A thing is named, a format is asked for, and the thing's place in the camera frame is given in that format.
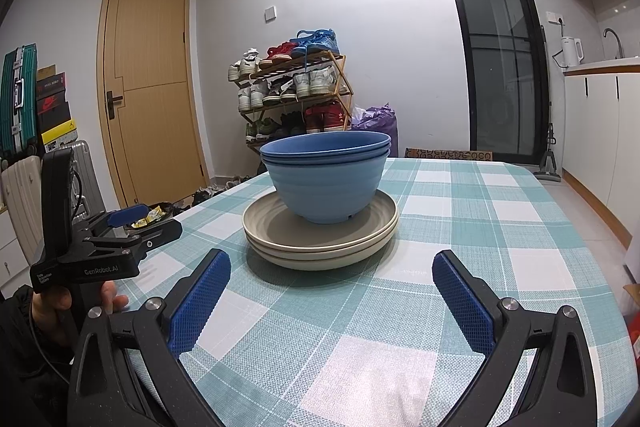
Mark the black and yellow shoe box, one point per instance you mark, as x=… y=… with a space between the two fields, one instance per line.
x=55 y=134

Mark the green suitcase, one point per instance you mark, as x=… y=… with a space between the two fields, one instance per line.
x=25 y=107

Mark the metal faucet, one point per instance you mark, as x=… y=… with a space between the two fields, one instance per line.
x=620 y=47

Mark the yellow snack wrappers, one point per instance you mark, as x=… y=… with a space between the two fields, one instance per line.
x=160 y=212

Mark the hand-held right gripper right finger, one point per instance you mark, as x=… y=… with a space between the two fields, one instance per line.
x=462 y=302

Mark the teal checkered tablecloth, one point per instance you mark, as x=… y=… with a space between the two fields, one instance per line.
x=400 y=307

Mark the pile of loose shoes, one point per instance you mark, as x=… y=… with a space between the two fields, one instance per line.
x=215 y=192

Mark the blue bowl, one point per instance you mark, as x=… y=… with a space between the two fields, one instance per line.
x=325 y=160
x=325 y=192
x=320 y=142

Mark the purple plastic bag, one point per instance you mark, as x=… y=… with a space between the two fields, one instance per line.
x=380 y=127

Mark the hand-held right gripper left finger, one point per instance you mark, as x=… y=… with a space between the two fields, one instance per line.
x=200 y=302

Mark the white wall switch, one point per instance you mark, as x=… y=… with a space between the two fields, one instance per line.
x=270 y=14

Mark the wooden shoe rack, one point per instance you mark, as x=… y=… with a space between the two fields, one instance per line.
x=300 y=102

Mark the white electric kettle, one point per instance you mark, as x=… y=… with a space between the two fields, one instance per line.
x=570 y=54

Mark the cream plate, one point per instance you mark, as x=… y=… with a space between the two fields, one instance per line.
x=280 y=229
x=320 y=264
x=320 y=255

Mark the person's left hand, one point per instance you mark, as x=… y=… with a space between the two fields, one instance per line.
x=112 y=299

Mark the person's left forearm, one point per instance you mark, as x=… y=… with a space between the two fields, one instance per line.
x=25 y=372

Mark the white base cabinets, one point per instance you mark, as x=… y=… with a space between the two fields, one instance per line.
x=600 y=132

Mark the black framed glass door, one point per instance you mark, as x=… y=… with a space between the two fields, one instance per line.
x=495 y=57

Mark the white wall socket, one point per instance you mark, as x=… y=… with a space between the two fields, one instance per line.
x=555 y=17

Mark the brown shoe box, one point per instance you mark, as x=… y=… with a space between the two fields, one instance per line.
x=46 y=72

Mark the open cardboard box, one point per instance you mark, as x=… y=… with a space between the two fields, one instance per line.
x=632 y=302

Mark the shoe rack with shoes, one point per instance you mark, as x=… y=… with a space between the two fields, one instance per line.
x=315 y=42

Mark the wooden door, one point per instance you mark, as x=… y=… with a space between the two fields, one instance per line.
x=150 y=82

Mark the silver suitcase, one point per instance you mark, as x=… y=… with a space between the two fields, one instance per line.
x=87 y=177

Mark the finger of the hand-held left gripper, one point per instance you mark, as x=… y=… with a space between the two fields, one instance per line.
x=160 y=232
x=127 y=216

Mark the upright vacuum mop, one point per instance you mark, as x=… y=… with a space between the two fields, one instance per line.
x=547 y=169

